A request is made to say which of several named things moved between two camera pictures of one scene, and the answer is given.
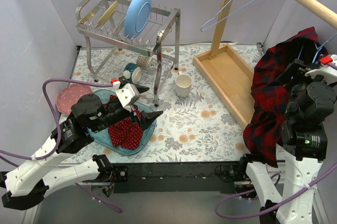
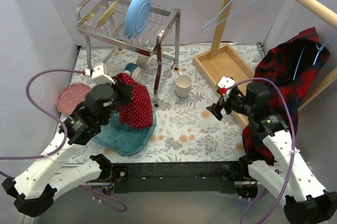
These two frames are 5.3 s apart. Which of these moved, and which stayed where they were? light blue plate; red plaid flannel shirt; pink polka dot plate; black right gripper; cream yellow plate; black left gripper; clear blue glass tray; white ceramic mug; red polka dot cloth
Moved: black left gripper; red polka dot cloth; black right gripper
Stayed: light blue plate; white ceramic mug; cream yellow plate; clear blue glass tray; pink polka dot plate; red plaid flannel shirt
